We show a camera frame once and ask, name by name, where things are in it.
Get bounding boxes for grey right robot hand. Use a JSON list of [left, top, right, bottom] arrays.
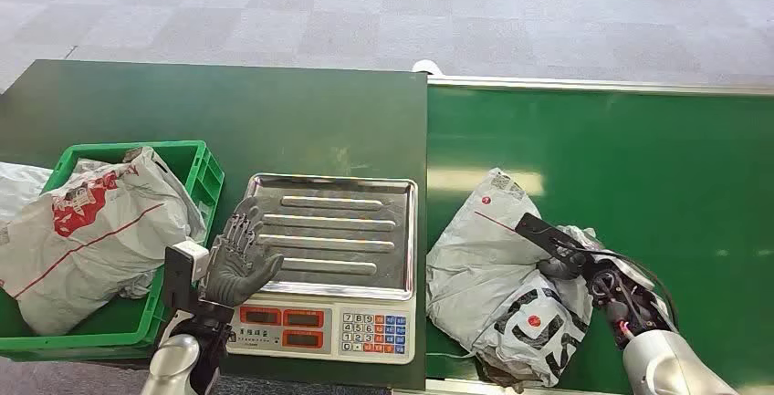
[[515, 213, 591, 283]]

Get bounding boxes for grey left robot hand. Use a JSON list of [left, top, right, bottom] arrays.
[[199, 196, 286, 309]]

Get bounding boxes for grey package with black print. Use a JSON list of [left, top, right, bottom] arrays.
[[424, 167, 657, 395]]

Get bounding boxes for green conveyor belt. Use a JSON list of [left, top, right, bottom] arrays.
[[424, 75, 774, 395]]

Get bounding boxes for white package with red print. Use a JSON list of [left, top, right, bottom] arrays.
[[0, 146, 208, 338]]

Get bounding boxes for steel scale tray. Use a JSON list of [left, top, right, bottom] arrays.
[[245, 172, 420, 303]]

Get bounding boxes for green plastic crate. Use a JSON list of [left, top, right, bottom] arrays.
[[0, 140, 226, 362]]

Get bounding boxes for plain white plastic bag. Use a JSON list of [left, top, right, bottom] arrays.
[[0, 161, 55, 224]]

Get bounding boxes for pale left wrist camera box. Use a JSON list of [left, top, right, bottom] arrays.
[[162, 239, 211, 289]]

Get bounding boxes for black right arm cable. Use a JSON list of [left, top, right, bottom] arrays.
[[559, 244, 680, 330]]

